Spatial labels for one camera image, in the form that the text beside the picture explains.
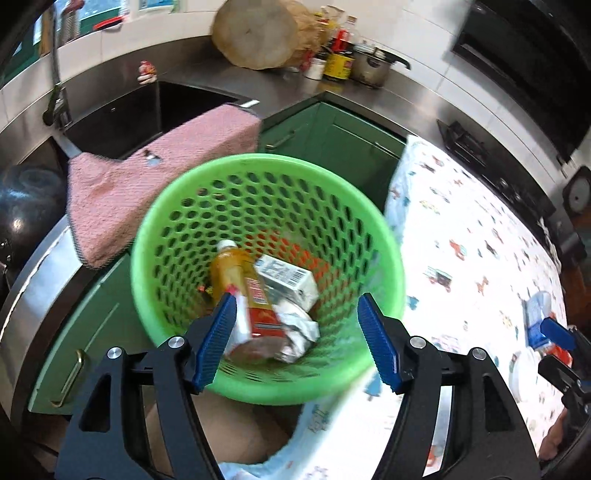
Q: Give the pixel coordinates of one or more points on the printed cartoon tablecloth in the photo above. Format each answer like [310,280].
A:
[461,230]

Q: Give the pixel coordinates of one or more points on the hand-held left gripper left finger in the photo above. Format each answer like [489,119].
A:
[214,341]

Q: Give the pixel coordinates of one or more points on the round wooden chopping block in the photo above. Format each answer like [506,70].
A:
[254,37]

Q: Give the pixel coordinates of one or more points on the steel pressure cooker pot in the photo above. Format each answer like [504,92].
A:
[369,69]

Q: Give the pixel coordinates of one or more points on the blue white packet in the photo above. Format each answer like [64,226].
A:
[535,318]

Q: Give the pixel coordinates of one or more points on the red capped sauce bottle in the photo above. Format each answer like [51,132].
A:
[341,40]

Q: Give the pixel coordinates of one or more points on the yellow tin can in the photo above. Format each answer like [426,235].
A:
[339,67]

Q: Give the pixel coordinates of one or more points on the red label plastic bottle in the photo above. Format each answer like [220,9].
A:
[231,272]

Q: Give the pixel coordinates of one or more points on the red white small scrubber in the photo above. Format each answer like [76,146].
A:
[147,71]

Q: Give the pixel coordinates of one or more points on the green perforated plastic basket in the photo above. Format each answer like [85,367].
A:
[184,221]

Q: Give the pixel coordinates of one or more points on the person's right hand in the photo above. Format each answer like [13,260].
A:
[551,441]

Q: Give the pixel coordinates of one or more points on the pink towel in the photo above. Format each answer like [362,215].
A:
[184,138]

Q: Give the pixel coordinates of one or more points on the silver foil paper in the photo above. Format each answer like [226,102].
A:
[300,332]

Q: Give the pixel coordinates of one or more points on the black wok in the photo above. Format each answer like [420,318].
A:
[27,203]

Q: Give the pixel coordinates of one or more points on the black gas stove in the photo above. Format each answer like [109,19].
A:
[485,161]

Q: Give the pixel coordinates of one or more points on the green framed window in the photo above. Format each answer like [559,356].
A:
[99,9]

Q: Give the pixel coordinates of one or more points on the small white cup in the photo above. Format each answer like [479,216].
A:
[315,69]

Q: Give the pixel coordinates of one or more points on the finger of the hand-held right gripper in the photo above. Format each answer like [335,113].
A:
[561,373]
[554,330]

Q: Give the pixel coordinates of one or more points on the black range hood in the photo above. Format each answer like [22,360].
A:
[531,60]

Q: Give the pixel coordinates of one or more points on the steel kitchen faucet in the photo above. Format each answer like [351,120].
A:
[57,92]

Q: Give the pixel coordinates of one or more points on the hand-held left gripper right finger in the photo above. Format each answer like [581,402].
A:
[376,346]

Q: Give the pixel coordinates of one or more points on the dark kitchen sink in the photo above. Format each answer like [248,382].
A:
[115,120]

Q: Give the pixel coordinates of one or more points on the white green milk carton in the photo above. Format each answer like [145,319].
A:
[286,281]

